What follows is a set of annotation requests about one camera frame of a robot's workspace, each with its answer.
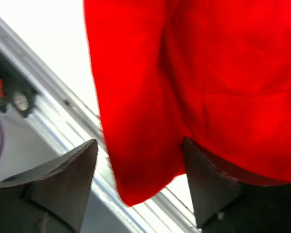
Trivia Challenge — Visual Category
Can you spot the red t-shirt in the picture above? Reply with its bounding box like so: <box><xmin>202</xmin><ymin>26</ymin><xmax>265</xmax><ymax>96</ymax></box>
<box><xmin>84</xmin><ymin>0</ymin><xmax>291</xmax><ymax>206</ymax></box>

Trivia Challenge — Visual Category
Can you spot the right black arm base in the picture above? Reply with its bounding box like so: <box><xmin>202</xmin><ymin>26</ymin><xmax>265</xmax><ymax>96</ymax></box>
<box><xmin>0</xmin><ymin>51</ymin><xmax>38</xmax><ymax>118</ymax></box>

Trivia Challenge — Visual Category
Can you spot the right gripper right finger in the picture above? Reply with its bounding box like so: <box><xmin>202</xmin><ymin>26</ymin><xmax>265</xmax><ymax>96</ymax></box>
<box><xmin>181</xmin><ymin>137</ymin><xmax>291</xmax><ymax>233</ymax></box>

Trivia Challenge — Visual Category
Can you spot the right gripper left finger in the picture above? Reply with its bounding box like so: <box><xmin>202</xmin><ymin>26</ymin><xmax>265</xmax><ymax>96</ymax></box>
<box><xmin>0</xmin><ymin>139</ymin><xmax>98</xmax><ymax>233</ymax></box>

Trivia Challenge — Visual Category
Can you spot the aluminium mounting rail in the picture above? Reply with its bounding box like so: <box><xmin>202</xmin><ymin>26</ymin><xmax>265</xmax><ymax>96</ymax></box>
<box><xmin>0</xmin><ymin>17</ymin><xmax>197</xmax><ymax>233</ymax></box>

